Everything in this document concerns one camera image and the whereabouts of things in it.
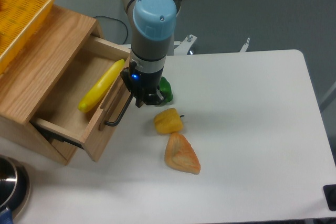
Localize black table edge clamp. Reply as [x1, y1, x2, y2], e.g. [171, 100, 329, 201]
[323, 184, 336, 211]

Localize black cable on floor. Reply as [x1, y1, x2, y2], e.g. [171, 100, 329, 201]
[93, 15, 129, 45]

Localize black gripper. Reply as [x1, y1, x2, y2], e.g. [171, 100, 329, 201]
[120, 61, 165, 108]

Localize toy pastry turnover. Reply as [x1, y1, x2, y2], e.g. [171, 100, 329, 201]
[164, 133, 201, 175]

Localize blue object at corner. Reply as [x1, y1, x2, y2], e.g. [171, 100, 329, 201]
[0, 207, 13, 224]

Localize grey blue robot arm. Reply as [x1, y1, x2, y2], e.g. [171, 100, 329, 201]
[121, 0, 183, 107]

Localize white bracket behind table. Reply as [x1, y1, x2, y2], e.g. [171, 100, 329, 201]
[239, 37, 250, 52]

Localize wooden top drawer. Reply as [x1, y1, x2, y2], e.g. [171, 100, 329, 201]
[29, 36, 134, 163]

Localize yellow toy bell pepper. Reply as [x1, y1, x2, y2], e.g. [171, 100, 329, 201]
[153, 108, 184, 134]

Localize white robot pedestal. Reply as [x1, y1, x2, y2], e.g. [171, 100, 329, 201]
[173, 34, 197, 56]

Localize yellow plastic basket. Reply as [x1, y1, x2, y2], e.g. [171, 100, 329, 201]
[1, 0, 55, 74]

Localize yellow toy squash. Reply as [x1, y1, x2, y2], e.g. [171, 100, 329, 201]
[77, 59, 125, 113]

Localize wooden drawer cabinet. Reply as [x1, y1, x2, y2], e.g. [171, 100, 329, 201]
[1, 5, 102, 165]

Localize steel pot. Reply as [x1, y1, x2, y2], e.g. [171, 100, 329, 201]
[1, 155, 31, 222]

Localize green toy bell pepper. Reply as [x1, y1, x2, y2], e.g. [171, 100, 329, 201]
[159, 77, 173, 105]

